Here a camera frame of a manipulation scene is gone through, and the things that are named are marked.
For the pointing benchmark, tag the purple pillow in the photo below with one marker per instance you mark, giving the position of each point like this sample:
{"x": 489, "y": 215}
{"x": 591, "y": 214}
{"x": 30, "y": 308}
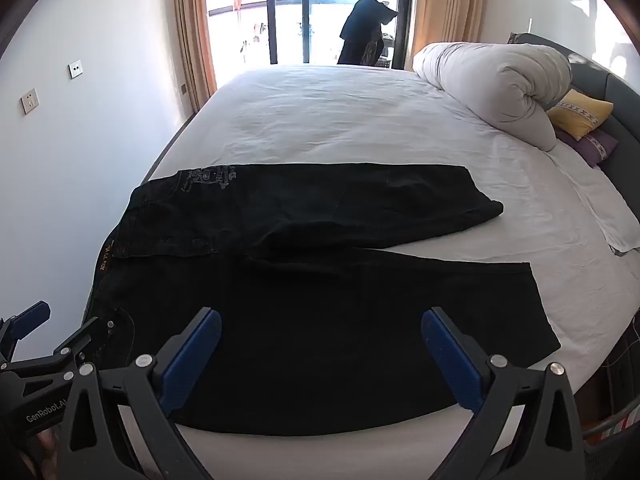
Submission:
{"x": 597, "y": 147}

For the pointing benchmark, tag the rolled white duvet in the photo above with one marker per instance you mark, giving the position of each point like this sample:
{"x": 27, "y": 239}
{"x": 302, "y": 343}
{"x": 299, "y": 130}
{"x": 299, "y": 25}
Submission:
{"x": 490, "y": 85}

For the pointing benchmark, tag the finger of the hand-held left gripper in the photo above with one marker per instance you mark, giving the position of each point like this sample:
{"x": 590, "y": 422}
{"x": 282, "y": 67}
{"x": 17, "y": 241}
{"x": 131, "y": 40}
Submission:
{"x": 31, "y": 320}
{"x": 92, "y": 337}

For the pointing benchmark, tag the white folded cloth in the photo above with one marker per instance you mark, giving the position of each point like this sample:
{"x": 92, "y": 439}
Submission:
{"x": 600, "y": 200}

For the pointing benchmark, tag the dark garment on balcony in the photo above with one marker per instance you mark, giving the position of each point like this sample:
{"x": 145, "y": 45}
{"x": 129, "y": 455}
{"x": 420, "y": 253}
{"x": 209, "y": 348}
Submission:
{"x": 362, "y": 30}

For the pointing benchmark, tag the bed with white sheet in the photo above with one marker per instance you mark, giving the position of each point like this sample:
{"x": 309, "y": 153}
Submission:
{"x": 325, "y": 120}

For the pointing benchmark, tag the white wall socket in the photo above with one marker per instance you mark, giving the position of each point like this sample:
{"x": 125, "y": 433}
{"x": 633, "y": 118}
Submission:
{"x": 29, "y": 101}
{"x": 76, "y": 70}

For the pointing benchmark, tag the tan curtain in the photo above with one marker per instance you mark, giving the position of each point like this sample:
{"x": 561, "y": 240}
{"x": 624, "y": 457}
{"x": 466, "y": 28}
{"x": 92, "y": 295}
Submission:
{"x": 192, "y": 35}
{"x": 450, "y": 5}

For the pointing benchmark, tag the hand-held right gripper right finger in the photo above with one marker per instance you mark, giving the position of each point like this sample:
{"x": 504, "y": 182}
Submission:
{"x": 450, "y": 360}

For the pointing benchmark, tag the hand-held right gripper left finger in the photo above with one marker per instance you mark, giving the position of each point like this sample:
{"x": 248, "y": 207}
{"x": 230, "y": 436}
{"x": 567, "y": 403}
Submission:
{"x": 192, "y": 360}

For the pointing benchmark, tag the black glass door frame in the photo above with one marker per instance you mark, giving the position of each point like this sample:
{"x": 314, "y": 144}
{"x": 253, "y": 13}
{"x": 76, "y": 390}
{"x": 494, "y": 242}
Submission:
{"x": 272, "y": 10}

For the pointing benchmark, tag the black pants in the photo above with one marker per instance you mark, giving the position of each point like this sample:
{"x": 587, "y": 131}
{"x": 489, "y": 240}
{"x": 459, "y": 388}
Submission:
{"x": 325, "y": 335}

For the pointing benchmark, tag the yellow pillow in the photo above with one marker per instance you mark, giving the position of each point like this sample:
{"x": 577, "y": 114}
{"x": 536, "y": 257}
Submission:
{"x": 580, "y": 112}

